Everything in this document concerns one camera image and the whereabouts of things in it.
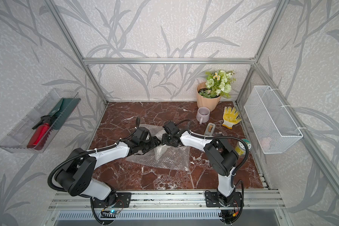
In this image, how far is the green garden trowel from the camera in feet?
2.11

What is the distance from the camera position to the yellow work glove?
107 centimetres

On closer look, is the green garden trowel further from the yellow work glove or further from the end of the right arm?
the yellow work glove

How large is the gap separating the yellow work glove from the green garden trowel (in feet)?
3.19
